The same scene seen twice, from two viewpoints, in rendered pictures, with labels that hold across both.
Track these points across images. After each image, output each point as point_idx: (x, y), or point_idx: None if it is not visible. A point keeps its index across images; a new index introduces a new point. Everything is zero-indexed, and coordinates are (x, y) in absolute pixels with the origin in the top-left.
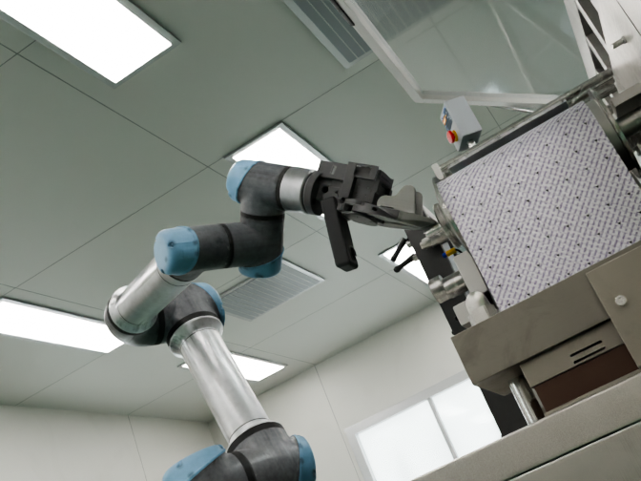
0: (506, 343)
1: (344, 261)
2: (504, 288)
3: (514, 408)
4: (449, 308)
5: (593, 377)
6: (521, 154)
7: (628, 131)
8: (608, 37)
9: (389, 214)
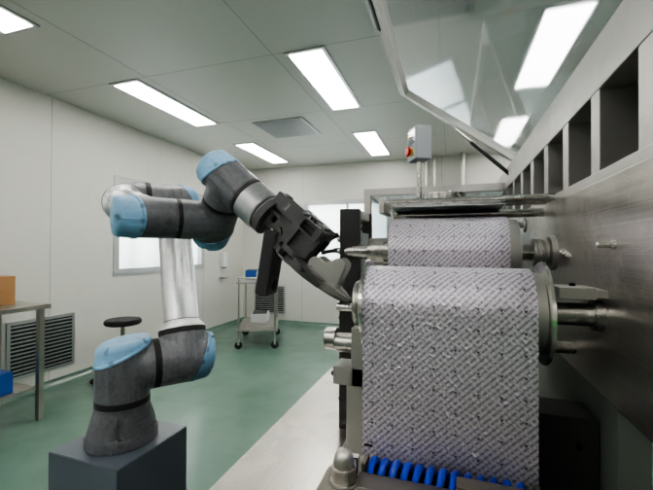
0: None
1: (262, 293)
2: (374, 407)
3: None
4: (344, 301)
5: None
6: (450, 301)
7: None
8: (583, 198)
9: (313, 281)
